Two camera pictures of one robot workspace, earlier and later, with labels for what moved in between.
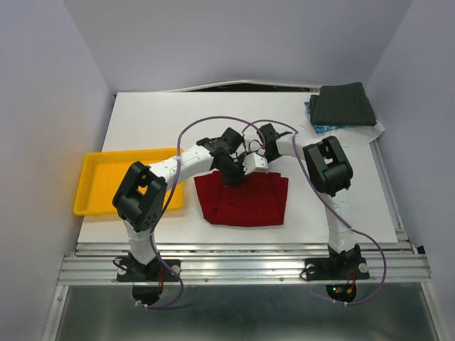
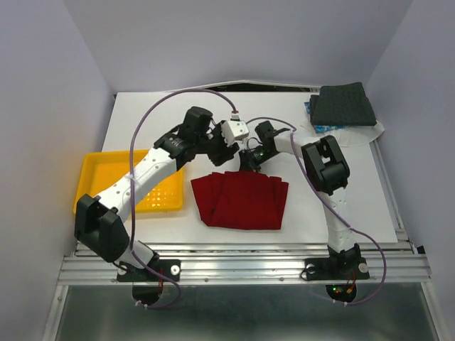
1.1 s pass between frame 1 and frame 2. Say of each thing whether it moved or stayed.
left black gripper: moved
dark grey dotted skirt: stayed
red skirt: stayed
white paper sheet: stayed
